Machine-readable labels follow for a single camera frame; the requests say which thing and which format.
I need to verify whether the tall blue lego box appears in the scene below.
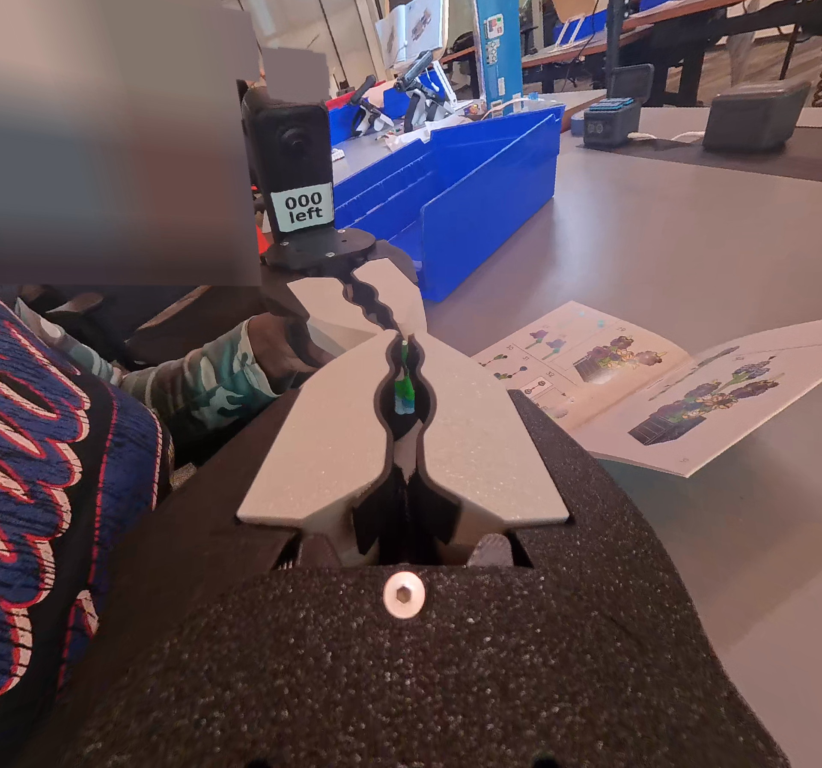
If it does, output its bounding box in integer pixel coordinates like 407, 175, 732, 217
468, 0, 525, 115

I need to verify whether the spare hand-held gripper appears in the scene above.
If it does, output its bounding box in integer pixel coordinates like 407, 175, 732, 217
347, 74, 394, 139
393, 50, 461, 134

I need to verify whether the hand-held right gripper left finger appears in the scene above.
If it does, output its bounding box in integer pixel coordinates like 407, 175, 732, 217
235, 328, 412, 556

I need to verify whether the black battery charger case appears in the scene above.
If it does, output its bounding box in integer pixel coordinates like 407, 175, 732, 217
582, 63, 656, 152

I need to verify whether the person's left hand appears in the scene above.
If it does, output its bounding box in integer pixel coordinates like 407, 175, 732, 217
247, 311, 322, 396

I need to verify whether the wooden office desk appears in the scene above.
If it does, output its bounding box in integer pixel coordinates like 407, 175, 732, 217
523, 0, 822, 107

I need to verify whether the grey hard case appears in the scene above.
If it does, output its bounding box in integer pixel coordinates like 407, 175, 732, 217
701, 78, 814, 154

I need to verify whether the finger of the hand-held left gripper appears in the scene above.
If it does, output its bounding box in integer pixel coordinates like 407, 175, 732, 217
284, 272, 389, 367
352, 256, 429, 341

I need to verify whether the person's black lettered jersey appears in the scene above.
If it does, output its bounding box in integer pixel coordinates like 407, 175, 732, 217
0, 300, 176, 699

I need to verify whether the blue plastic bin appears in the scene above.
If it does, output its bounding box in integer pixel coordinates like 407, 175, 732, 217
328, 103, 567, 304

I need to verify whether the person's left forearm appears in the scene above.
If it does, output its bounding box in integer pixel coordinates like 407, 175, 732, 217
13, 298, 274, 428

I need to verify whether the lego instruction booklet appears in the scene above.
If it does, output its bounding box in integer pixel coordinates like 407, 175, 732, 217
471, 300, 822, 478

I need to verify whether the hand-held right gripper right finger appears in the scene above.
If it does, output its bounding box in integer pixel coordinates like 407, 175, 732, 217
410, 330, 572, 550

